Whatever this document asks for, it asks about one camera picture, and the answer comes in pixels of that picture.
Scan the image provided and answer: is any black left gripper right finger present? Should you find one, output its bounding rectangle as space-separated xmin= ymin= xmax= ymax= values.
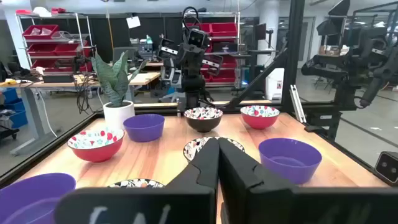
xmin=217 ymin=138 xmax=398 ymax=224

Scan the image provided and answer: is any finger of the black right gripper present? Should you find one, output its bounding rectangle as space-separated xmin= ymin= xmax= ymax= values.
xmin=181 ymin=46 xmax=192 ymax=68
xmin=191 ymin=46 xmax=203 ymax=68

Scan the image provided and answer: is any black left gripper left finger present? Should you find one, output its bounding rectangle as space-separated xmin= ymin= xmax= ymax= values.
xmin=54 ymin=138 xmax=220 ymax=224

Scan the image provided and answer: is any blue plastic bowl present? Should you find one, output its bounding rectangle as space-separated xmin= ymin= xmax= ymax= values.
xmin=123 ymin=113 xmax=165 ymax=143
xmin=0 ymin=172 xmax=76 ymax=224
xmin=258 ymin=138 xmax=323 ymax=185

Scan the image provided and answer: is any black bowl floral inside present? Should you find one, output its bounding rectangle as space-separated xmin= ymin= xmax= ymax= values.
xmin=183 ymin=136 xmax=246 ymax=162
xmin=108 ymin=178 xmax=165 ymax=189
xmin=183 ymin=106 xmax=224 ymax=133

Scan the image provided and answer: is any red bowl floral inside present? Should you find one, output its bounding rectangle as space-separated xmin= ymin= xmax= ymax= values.
xmin=239 ymin=105 xmax=280 ymax=131
xmin=67 ymin=128 xmax=125 ymax=163

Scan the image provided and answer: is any red storage bin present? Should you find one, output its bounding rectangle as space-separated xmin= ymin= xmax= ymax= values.
xmin=55 ymin=42 xmax=81 ymax=57
xmin=211 ymin=68 xmax=236 ymax=83
xmin=210 ymin=22 xmax=238 ymax=38
xmin=30 ymin=58 xmax=58 ymax=70
xmin=22 ymin=24 xmax=60 ymax=40
xmin=27 ymin=43 xmax=57 ymax=57
xmin=185 ymin=22 xmax=212 ymax=35

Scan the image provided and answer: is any wooden top work desk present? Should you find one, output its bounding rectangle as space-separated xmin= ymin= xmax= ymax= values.
xmin=0 ymin=72 xmax=162 ymax=156

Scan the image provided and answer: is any white paper tag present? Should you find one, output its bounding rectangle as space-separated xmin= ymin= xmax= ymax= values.
xmin=126 ymin=16 xmax=142 ymax=30

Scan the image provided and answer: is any green snake plant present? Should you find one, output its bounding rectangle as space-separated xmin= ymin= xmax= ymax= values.
xmin=91 ymin=51 xmax=149 ymax=108

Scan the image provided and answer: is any black monitor on stand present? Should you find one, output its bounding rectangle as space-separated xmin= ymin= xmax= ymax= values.
xmin=254 ymin=23 xmax=267 ymax=40

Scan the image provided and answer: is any white waste bin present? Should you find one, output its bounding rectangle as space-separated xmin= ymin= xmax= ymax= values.
xmin=265 ymin=67 xmax=285 ymax=101

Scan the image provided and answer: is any white plant pot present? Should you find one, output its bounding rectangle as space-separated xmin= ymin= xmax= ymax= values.
xmin=103 ymin=100 xmax=136 ymax=131

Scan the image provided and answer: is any white aluminium bar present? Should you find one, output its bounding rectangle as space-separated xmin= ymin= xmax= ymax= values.
xmin=289 ymin=84 xmax=307 ymax=124

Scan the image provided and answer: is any black studio softbox light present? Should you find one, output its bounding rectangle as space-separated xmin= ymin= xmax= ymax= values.
xmin=316 ymin=0 xmax=351 ymax=37

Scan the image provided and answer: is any blue storage bin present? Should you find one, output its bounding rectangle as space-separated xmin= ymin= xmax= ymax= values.
xmin=2 ymin=98 xmax=25 ymax=113
xmin=0 ymin=88 xmax=19 ymax=105
xmin=7 ymin=109 xmax=29 ymax=129

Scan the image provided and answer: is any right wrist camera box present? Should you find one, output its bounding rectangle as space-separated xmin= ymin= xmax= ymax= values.
xmin=185 ymin=27 xmax=210 ymax=50

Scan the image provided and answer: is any metal wire shelf rack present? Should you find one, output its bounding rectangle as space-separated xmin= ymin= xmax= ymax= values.
xmin=185 ymin=11 xmax=242 ymax=88
xmin=14 ymin=12 xmax=96 ymax=75

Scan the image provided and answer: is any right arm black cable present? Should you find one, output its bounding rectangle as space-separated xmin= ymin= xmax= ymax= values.
xmin=181 ymin=6 xmax=200 ymax=30

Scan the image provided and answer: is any yellow hanging cord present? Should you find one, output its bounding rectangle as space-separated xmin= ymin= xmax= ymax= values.
xmin=104 ymin=0 xmax=115 ymax=60

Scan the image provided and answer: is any black desk cable bundle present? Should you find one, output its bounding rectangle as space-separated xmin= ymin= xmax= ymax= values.
xmin=74 ymin=74 xmax=94 ymax=114

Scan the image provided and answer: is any black aluminium table frame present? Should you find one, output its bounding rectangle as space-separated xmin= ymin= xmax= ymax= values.
xmin=0 ymin=0 xmax=379 ymax=189

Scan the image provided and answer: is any black table-level camera box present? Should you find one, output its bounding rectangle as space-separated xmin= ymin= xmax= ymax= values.
xmin=374 ymin=151 xmax=398 ymax=187

